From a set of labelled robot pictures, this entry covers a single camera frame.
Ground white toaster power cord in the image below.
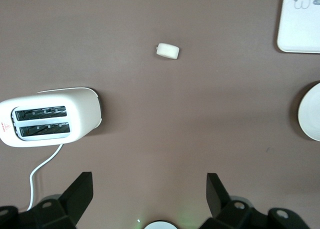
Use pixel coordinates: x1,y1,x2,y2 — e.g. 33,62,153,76
28,143,65,211

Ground cream round plate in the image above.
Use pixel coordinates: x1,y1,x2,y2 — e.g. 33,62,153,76
297,80,320,142

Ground brown table mat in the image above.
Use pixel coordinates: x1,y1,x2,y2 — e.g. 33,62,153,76
0,0,320,229

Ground white steamed bun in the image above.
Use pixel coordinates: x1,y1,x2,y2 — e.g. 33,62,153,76
156,42,180,60

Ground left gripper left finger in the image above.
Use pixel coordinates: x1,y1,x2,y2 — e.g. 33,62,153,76
18,172,94,229

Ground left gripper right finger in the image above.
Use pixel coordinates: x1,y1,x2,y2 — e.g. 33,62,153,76
199,173,271,229

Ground white two-slot toaster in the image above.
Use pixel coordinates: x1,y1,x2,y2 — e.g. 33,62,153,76
0,87,103,148

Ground cream rabbit print tray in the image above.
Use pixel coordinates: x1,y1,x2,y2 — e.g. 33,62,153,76
276,0,320,54

